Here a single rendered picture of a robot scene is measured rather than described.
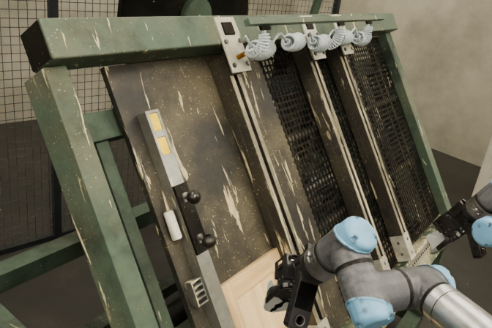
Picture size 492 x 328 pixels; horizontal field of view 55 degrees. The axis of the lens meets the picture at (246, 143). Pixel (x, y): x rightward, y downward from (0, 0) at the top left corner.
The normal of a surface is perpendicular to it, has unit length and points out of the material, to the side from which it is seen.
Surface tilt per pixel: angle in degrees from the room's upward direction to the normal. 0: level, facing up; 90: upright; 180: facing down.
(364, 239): 32
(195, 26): 56
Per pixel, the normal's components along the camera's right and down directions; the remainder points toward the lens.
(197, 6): 0.79, 0.31
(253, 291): 0.73, -0.25
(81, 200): -0.60, 0.22
